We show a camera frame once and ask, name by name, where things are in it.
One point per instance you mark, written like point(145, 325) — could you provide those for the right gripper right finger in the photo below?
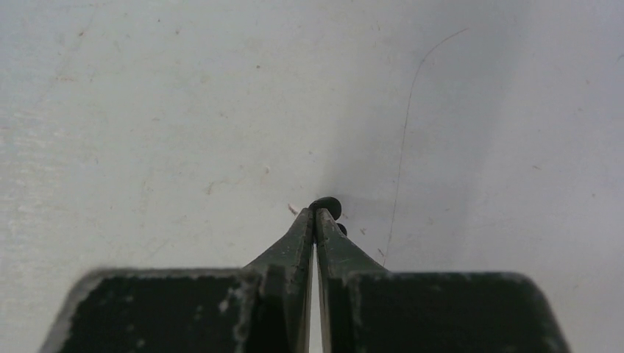
point(367, 308)

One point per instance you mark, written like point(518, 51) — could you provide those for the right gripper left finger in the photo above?
point(262, 307)

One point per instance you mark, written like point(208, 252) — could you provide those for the black earbud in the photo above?
point(329, 209)

